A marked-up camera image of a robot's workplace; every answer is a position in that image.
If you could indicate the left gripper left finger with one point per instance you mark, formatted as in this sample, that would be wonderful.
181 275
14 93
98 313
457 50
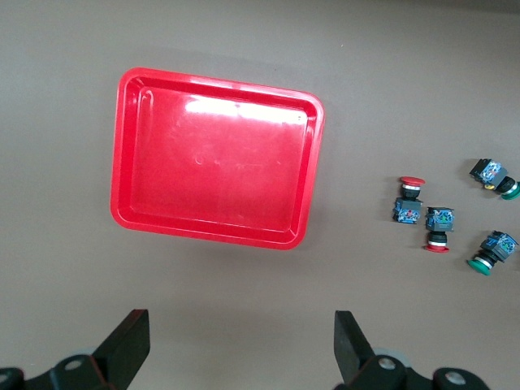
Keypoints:
122 349

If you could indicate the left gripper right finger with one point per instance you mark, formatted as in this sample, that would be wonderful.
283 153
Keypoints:
353 357

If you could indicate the red push button switch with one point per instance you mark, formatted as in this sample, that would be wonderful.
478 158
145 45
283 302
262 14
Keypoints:
407 211
440 219

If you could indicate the red plastic tray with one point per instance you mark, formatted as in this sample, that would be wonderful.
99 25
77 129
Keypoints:
219 162

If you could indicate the brown table mat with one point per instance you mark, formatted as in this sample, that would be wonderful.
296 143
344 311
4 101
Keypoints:
260 36

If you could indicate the green push button switch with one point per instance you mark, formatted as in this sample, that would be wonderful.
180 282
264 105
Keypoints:
499 245
491 170

